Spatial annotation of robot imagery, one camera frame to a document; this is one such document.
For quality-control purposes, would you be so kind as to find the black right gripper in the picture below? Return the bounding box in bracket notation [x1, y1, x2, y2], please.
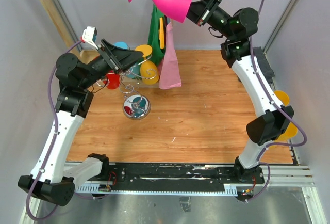
[175, 0, 236, 40]

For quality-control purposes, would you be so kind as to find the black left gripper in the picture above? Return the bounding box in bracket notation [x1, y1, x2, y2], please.
[79, 38, 143, 89]

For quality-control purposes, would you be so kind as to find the blue plastic wine glass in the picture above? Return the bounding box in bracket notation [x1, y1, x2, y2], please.
[113, 41, 140, 79]

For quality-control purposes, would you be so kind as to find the red plastic wine glass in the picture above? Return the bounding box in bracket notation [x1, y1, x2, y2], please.
[106, 71, 120, 90]

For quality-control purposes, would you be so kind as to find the yellow wine glass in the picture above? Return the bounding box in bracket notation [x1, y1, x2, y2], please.
[274, 122, 298, 144]
[135, 44, 159, 85]
[274, 90, 290, 106]

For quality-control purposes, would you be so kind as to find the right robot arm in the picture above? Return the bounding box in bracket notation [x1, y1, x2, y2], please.
[187, 0, 294, 183]

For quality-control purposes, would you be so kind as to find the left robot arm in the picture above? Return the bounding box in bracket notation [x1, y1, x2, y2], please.
[18, 39, 143, 206]

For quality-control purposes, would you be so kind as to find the chrome wine glass rack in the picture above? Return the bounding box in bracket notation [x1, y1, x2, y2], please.
[95, 53, 158, 120]

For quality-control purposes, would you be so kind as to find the grey hanger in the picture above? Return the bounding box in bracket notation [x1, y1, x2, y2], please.
[161, 0, 172, 26]

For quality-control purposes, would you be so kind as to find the green tank top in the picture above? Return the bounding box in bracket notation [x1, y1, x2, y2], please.
[147, 5, 165, 77]

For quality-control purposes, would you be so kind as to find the yellow plastic hanger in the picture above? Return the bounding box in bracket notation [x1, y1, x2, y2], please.
[158, 16, 166, 49]

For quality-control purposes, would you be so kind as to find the pink shirt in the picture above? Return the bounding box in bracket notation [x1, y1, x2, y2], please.
[159, 22, 182, 90]

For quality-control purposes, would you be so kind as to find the folded dark grey cloth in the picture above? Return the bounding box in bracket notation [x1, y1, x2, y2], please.
[253, 47, 275, 84]

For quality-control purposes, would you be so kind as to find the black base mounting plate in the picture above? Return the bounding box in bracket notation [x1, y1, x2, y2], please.
[77, 163, 265, 195]

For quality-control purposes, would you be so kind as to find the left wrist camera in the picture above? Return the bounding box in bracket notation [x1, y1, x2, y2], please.
[81, 26, 98, 50]

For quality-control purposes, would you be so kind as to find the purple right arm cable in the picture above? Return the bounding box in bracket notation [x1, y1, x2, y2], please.
[239, 0, 308, 204]

